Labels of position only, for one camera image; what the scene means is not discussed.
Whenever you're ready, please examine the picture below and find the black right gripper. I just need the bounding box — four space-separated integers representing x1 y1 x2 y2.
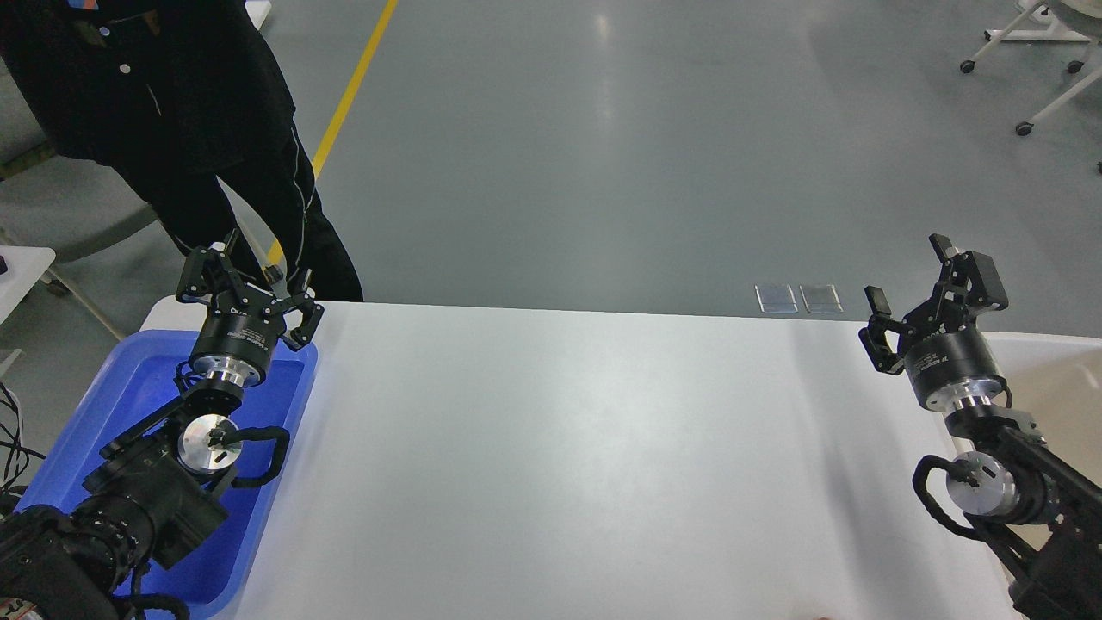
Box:
858 233 1009 412

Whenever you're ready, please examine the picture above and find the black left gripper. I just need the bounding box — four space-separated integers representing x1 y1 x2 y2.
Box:
176 229 325 388

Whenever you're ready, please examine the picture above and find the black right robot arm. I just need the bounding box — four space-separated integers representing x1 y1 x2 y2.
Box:
858 233 1101 619

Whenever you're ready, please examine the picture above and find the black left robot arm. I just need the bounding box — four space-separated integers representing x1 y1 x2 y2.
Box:
3 232 324 619

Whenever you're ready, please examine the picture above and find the right metal floor plate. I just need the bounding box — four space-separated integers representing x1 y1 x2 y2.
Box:
799 285 844 314

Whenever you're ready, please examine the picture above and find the metal floor plate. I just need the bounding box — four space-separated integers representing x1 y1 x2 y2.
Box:
799 285 844 314
754 285 799 314

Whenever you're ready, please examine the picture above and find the blue plastic bin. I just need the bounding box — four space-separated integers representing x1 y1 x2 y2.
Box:
17 330 318 619

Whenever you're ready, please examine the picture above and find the left metal floor plate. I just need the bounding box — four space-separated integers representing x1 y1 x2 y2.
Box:
754 285 799 314

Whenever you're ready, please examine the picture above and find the beige plastic bin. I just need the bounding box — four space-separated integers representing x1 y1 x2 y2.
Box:
947 331 1102 552

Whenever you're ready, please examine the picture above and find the person in black clothes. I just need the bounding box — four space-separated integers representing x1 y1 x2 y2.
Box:
3 1 363 302

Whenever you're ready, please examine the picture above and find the white side table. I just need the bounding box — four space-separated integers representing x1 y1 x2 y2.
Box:
1 244 56 323

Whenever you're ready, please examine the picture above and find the white floor box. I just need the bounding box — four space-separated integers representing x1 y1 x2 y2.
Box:
245 0 272 30

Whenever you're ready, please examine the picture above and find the white wheeled stand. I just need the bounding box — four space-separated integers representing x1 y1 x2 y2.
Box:
952 1 1099 145

